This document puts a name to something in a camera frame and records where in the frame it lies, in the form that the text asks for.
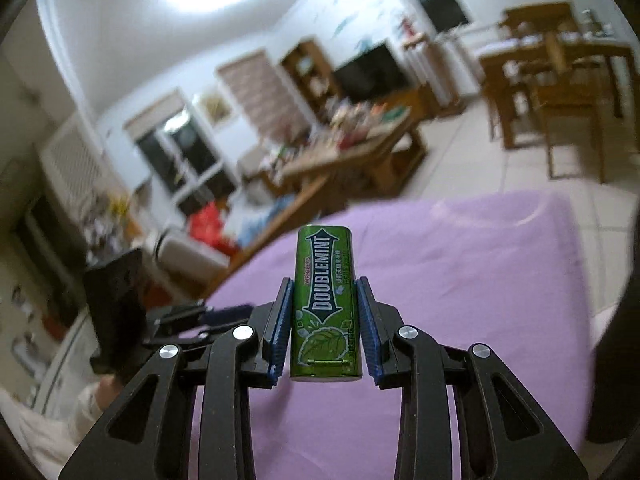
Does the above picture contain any green gum pack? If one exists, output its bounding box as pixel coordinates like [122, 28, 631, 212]
[290, 224, 362, 382]

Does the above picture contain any black trash bin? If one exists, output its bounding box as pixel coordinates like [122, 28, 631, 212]
[587, 278, 639, 443]

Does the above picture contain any person's left hand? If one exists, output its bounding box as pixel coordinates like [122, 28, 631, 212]
[94, 375, 124, 412]

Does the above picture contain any white sofa cushion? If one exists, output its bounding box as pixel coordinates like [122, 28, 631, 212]
[154, 229, 230, 285]

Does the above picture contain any red cushion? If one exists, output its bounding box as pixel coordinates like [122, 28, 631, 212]
[188, 198, 240, 258]

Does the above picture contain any small framed flower picture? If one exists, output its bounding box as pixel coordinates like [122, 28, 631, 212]
[198, 89, 233, 127]

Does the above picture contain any wooden sofa armrest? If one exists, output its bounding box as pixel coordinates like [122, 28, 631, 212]
[200, 174, 346, 300]

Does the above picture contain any pink roman blind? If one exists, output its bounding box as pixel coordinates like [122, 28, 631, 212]
[217, 50, 311, 143]

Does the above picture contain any wooden coffee table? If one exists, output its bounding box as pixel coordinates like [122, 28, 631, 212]
[278, 108, 428, 196]

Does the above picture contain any wooden bookshelf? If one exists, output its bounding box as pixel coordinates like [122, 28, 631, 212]
[280, 38, 344, 122]

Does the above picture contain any wooden tv cabinet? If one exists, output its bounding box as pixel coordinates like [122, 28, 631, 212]
[382, 84, 440, 122]

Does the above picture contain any black television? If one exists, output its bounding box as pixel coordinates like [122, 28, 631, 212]
[333, 42, 410, 103]

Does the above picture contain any front wooden dining chair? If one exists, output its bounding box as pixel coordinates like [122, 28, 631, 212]
[503, 2, 605, 182]

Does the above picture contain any wooden plant stand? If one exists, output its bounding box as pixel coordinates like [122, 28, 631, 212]
[402, 32, 465, 117]

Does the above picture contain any wooden dining table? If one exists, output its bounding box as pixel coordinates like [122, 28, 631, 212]
[478, 37, 640, 151]

